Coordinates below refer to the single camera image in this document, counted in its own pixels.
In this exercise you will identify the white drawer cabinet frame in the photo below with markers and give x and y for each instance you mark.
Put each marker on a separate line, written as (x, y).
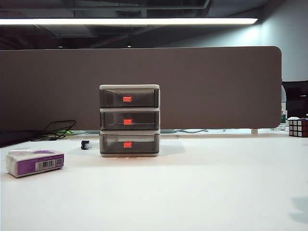
(130, 86)

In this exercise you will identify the purple white napkin pack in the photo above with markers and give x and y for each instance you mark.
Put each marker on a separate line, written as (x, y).
(26, 166)

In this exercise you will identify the black monitor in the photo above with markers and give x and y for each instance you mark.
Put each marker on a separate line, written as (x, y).
(296, 101)

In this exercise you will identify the Rubik's cube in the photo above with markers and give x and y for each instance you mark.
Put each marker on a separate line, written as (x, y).
(298, 127)

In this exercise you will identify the long ceiling light strip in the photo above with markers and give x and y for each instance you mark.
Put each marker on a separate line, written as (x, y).
(120, 21)

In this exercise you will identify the small black clip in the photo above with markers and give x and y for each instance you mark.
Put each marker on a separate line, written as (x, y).
(84, 145)

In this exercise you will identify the brown desk partition panel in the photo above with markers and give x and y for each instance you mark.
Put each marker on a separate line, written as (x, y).
(192, 84)

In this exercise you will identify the grey drawer above cabinet base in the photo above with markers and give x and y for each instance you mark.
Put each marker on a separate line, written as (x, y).
(144, 144)

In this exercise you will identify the clear bottle green label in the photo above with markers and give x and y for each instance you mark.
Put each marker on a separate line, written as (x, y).
(284, 113)

